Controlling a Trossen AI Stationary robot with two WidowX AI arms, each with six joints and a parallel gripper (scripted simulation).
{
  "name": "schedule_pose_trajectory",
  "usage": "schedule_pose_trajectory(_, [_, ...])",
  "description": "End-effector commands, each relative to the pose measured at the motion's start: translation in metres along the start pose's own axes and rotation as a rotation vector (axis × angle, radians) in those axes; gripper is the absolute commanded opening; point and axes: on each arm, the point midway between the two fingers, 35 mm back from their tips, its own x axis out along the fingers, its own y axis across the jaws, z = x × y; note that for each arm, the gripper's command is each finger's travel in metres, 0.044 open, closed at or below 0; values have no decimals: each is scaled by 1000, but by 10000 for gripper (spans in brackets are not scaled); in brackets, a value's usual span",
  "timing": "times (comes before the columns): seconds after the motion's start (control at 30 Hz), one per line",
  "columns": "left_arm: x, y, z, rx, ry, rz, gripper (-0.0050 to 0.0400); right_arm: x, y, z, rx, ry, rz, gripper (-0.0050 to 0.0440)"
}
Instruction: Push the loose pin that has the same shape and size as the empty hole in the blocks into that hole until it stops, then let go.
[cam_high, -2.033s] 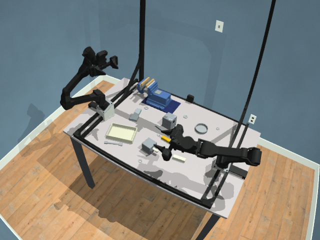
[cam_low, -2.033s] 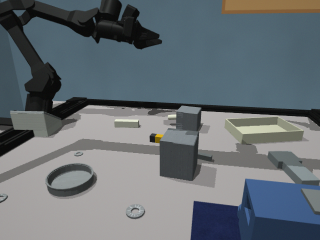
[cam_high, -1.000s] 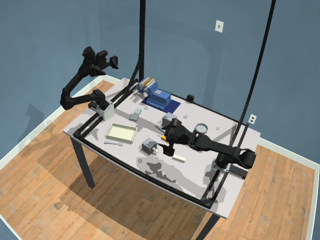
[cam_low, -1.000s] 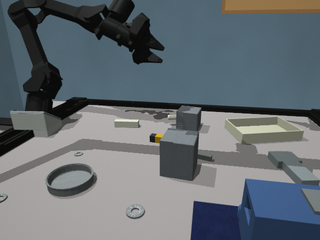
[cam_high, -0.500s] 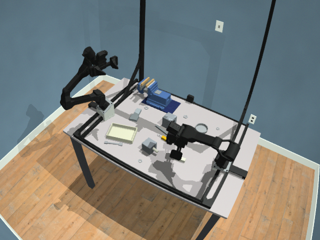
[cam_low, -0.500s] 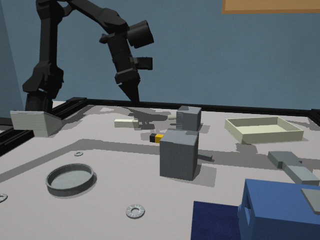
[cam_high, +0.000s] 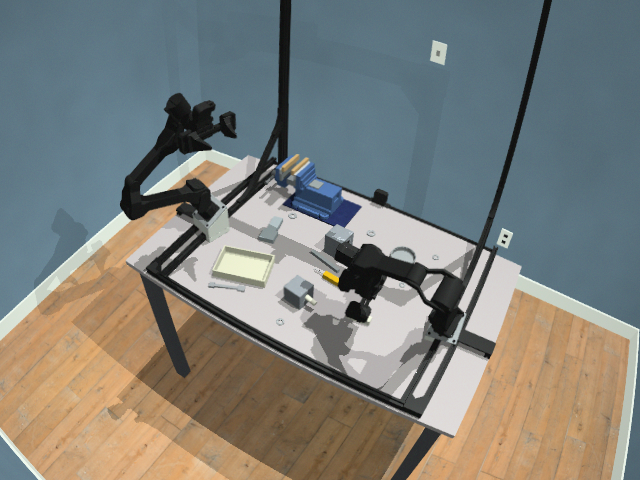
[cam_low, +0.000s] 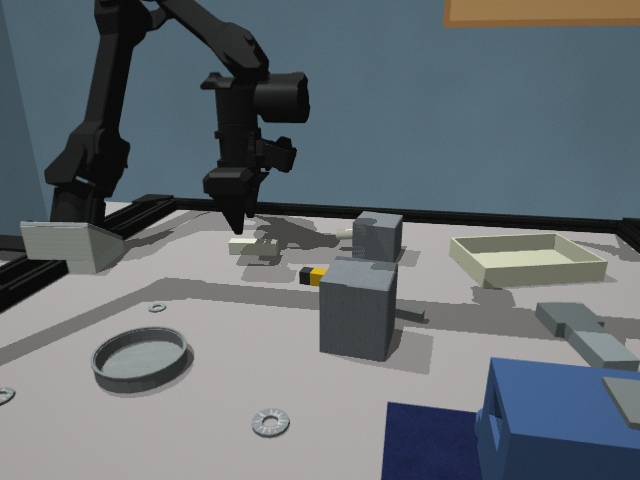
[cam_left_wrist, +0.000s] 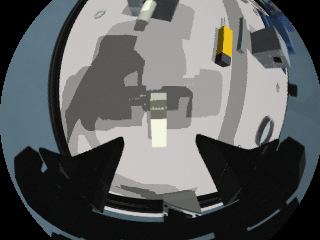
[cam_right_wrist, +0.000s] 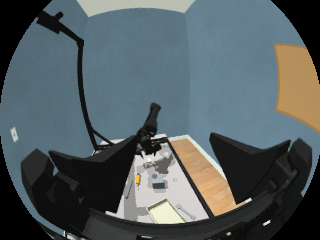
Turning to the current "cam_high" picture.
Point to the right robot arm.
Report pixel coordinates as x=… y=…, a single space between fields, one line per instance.
x=193 y=191

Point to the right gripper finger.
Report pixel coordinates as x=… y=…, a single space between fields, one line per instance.
x=228 y=131
x=195 y=143

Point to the beige shallow open tray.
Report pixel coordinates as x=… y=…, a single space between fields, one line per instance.
x=244 y=262

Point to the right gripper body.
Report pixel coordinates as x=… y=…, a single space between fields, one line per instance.
x=182 y=137

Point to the dark blue mat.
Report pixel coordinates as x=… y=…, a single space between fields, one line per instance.
x=342 y=216

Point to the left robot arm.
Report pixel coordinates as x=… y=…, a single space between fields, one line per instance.
x=371 y=260

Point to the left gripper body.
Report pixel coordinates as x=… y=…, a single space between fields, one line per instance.
x=360 y=311

